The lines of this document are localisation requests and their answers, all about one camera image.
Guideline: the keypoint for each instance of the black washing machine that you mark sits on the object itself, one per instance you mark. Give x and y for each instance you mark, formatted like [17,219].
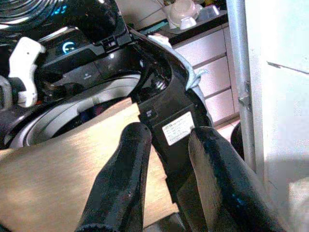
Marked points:
[79,70]

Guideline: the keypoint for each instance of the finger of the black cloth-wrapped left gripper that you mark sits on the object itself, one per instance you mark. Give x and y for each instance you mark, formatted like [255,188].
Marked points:
[102,18]

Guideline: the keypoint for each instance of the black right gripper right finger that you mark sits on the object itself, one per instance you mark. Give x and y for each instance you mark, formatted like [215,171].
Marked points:
[227,178]

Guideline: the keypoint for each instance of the pale pink upturned bowl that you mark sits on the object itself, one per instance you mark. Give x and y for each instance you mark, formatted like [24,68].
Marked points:
[183,9]

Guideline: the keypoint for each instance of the clear plastic container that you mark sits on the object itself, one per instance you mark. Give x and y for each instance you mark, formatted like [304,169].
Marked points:
[208,12]

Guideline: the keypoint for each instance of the light brown wooden panel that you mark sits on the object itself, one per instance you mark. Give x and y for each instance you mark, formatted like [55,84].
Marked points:
[53,174]

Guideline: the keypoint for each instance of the black countertop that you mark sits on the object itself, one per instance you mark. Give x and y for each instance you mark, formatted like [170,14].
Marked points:
[183,33]

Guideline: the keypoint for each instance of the black washer door with label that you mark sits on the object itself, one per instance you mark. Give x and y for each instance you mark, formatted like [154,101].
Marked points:
[173,96]

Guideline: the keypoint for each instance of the white drawer cabinet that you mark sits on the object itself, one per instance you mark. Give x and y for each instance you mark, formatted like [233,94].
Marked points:
[212,67]

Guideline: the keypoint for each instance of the beige cloth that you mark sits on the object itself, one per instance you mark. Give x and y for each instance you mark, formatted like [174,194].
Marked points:
[300,207]

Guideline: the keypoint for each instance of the small white cup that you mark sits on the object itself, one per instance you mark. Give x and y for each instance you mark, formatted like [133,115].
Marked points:
[188,23]

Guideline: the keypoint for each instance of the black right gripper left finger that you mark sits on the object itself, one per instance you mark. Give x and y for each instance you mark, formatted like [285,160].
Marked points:
[120,174]

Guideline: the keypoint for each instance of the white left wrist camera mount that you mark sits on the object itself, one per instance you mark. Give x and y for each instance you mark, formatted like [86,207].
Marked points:
[23,70]

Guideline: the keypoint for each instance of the silver metal pole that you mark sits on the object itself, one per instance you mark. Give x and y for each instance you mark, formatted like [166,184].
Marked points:
[241,60]

